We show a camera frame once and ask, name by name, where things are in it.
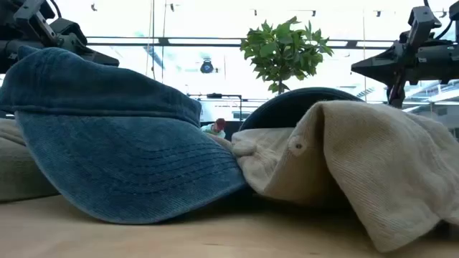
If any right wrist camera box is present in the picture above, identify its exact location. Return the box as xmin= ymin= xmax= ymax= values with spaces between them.
xmin=407 ymin=6 xmax=443 ymax=48

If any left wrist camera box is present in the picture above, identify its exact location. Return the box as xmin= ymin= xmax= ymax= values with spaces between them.
xmin=12 ymin=0 xmax=59 ymax=40

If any round black ceiling spotlight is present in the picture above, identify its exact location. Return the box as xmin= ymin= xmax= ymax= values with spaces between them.
xmin=199 ymin=59 xmax=215 ymax=75

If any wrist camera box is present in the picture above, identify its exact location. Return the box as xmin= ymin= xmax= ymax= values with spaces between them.
xmin=12 ymin=0 xmax=59 ymax=40
xmin=407 ymin=6 xmax=443 ymax=48

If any potted green leafy tree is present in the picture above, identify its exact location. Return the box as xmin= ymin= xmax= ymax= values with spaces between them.
xmin=240 ymin=16 xmax=334 ymax=96

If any dark navy cap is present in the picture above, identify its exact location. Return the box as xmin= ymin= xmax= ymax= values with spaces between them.
xmin=239 ymin=87 xmax=364 ymax=132

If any thin hanging rope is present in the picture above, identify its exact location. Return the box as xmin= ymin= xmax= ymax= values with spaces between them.
xmin=361 ymin=10 xmax=367 ymax=102

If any blue corduroy cap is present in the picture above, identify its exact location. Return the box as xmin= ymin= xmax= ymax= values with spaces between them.
xmin=0 ymin=45 xmax=248 ymax=226

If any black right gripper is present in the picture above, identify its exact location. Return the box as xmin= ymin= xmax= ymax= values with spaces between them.
xmin=351 ymin=39 xmax=459 ymax=108

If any cream corduroy cap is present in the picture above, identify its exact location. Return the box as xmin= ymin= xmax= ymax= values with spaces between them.
xmin=231 ymin=100 xmax=459 ymax=254

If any person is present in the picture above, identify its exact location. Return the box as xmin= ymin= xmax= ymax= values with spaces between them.
xmin=200 ymin=118 xmax=227 ymax=139

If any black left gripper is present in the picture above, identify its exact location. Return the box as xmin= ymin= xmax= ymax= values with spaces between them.
xmin=0 ymin=18 xmax=120 ymax=67

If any black metal frame rig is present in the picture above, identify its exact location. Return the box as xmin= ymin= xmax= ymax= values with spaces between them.
xmin=186 ymin=92 xmax=244 ymax=125

